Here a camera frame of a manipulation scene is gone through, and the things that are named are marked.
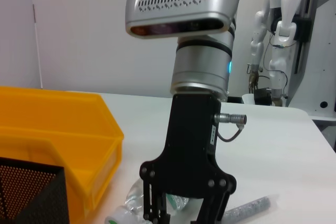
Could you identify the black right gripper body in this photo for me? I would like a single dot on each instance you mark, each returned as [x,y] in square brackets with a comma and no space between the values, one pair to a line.
[191,142]

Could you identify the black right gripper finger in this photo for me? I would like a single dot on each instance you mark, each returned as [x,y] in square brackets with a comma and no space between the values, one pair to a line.
[153,203]
[215,208]

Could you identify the clear green-label water bottle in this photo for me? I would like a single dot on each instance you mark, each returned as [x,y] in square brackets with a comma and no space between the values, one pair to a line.
[118,216]

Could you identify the silver grey pen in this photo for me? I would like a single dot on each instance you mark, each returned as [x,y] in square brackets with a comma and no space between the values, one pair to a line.
[252,205]

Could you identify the black mesh pen holder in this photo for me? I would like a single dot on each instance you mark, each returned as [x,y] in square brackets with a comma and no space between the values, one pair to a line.
[31,195]

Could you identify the white round container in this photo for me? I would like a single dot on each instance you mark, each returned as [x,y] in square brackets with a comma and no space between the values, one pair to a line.
[248,98]

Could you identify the small black box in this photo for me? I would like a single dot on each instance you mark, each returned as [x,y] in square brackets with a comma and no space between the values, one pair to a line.
[262,96]

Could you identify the yellow plastic bin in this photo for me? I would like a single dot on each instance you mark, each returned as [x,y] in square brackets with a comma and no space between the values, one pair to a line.
[52,119]

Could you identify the white humanoid robot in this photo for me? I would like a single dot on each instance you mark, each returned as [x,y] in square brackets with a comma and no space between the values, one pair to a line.
[281,24]

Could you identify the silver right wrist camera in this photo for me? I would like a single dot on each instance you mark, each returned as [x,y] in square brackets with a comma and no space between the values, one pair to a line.
[181,3]

